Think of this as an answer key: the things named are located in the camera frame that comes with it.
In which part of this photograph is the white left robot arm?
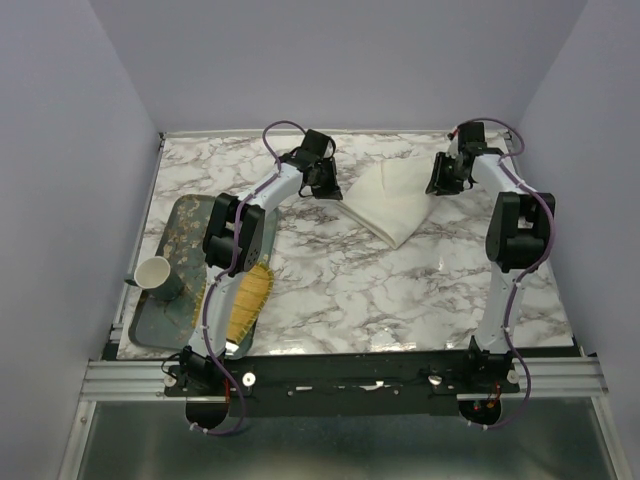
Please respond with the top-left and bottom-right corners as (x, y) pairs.
(179, 129), (342, 395)

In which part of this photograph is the cream cloth napkin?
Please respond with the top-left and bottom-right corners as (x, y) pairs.
(338, 157), (439, 250)

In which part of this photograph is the yellow bamboo mat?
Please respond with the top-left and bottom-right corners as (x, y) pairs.
(227, 262), (274, 344)

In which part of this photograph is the green floral metal tray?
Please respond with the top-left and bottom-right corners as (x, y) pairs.
(128, 193), (280, 360)

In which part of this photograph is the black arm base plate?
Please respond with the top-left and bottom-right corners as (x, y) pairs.
(165, 350), (520, 418)

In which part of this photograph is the white cup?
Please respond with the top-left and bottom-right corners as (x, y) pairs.
(124, 256), (185, 302)

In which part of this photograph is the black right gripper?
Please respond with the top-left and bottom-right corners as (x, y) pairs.
(424, 152), (466, 197)

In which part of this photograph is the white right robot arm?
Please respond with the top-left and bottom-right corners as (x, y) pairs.
(425, 118), (556, 392)

